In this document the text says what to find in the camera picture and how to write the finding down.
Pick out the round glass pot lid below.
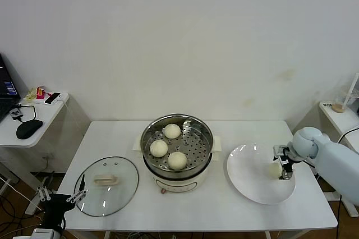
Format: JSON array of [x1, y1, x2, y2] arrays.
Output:
[[73, 156, 140, 218]]

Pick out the yellow snack packet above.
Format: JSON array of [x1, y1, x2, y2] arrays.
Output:
[[23, 87, 39, 101]]

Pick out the black laptop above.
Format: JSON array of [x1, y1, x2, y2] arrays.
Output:
[[0, 53, 22, 123]]

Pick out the black floor cables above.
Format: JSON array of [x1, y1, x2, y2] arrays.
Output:
[[0, 194, 26, 239]]

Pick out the black power cable with plug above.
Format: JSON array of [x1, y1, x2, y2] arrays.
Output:
[[335, 127, 359, 239]]

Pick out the stainless steel steamer pot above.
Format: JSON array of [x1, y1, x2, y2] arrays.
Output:
[[140, 113, 214, 173]]

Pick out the black computer mouse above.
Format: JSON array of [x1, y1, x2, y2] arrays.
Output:
[[16, 119, 44, 140]]

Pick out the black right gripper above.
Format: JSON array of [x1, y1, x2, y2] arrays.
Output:
[[273, 145, 295, 181]]

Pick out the white round plate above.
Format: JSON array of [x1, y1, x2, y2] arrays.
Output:
[[226, 143, 297, 205]]

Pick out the white side table with laptop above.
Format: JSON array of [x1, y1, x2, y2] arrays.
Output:
[[0, 91, 91, 215]]

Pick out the white side table with diffuser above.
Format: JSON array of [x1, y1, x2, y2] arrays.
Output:
[[291, 100, 359, 218]]

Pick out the cream electric cooker base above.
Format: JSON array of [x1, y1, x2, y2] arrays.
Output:
[[131, 134, 223, 195]]

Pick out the white steamed baozi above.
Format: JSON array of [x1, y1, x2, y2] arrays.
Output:
[[149, 140, 168, 158], [163, 123, 181, 140], [167, 151, 188, 171], [268, 162, 283, 180]]

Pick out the pink snack packet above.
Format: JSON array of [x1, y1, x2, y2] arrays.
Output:
[[35, 85, 47, 100]]

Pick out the glass diffuser with wooden base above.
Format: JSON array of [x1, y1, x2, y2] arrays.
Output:
[[332, 72, 359, 114]]

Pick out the white floor cable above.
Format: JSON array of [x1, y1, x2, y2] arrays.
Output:
[[0, 176, 45, 215]]

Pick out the smartphone in white case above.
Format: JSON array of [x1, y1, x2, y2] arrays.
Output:
[[44, 91, 63, 105]]

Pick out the black mouse cable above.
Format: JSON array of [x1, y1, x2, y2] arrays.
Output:
[[16, 104, 38, 124]]

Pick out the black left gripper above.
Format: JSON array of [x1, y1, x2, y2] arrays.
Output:
[[36, 171, 88, 230]]

